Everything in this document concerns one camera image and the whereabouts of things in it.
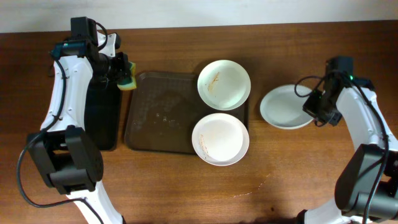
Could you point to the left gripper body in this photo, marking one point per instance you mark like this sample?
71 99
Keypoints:
123 66

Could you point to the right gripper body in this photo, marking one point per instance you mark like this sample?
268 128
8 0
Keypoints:
315 106

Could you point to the white plate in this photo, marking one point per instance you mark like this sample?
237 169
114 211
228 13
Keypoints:
282 108
220 139
224 85

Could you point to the green yellow sponge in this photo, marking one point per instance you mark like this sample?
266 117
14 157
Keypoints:
129 83

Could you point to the white plate top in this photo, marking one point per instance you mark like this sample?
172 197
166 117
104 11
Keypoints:
224 85

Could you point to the white plate bottom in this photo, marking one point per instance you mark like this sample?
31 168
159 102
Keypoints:
220 139

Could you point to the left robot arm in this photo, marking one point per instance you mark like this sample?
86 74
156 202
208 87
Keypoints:
83 117

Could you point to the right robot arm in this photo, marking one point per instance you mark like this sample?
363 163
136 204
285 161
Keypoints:
366 190

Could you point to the black plastic tray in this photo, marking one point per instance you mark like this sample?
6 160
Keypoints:
102 113

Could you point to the brown serving tray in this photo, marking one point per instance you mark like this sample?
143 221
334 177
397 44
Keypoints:
164 109

